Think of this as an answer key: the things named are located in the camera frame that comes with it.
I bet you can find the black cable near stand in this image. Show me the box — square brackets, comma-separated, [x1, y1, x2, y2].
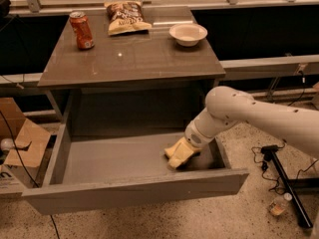
[250, 137, 319, 195]

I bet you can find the small clear plastic bottle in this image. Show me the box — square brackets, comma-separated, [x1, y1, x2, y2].
[268, 192, 292, 216]

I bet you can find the grey open top drawer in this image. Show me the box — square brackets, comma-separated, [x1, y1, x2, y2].
[21, 87, 249, 216]

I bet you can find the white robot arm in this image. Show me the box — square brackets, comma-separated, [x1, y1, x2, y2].
[164, 86, 319, 168]

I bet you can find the black cable on left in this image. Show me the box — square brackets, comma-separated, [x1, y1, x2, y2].
[0, 110, 62, 239]

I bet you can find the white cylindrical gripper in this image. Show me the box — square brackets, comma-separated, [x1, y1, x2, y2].
[163, 112, 227, 170]

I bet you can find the brown cardboard box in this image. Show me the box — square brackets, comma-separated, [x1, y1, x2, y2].
[0, 98, 51, 195]

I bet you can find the grey cabinet counter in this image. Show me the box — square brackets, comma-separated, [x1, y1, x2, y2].
[38, 7, 225, 112]

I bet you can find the white bowl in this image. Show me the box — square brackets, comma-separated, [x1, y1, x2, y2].
[169, 23, 207, 47]

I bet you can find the yellow sponge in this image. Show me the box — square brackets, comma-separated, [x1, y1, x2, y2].
[163, 142, 200, 169]

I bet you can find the orange soda can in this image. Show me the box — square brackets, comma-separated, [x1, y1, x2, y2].
[69, 11, 94, 50]

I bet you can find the black floor stand bar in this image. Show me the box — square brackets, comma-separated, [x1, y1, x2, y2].
[261, 145, 319, 229]

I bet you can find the brown chip bag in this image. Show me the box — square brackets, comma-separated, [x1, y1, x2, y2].
[104, 1, 152, 36]

